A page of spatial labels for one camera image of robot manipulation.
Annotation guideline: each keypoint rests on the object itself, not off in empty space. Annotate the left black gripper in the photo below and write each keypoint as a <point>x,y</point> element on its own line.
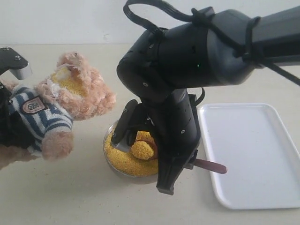
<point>15,130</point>

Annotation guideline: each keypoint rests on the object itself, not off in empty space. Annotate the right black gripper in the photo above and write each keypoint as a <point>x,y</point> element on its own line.
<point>167,130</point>

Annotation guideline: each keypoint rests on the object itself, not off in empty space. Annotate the dark wooden spoon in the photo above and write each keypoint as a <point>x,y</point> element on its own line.
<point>147,150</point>

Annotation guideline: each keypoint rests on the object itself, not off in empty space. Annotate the plush teddy bear striped shirt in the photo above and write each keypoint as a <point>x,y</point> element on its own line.
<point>76,91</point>

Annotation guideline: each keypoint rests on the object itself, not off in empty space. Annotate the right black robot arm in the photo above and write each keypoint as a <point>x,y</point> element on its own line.
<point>208,49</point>

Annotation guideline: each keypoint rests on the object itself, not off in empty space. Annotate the yellow millet grains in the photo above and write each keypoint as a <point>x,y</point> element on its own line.
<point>138,161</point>

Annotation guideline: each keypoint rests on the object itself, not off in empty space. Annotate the metal bowl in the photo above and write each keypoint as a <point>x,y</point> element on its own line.
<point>131,173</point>

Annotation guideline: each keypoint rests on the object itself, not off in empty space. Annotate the white plastic tray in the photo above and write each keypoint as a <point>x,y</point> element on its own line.
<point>263,164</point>

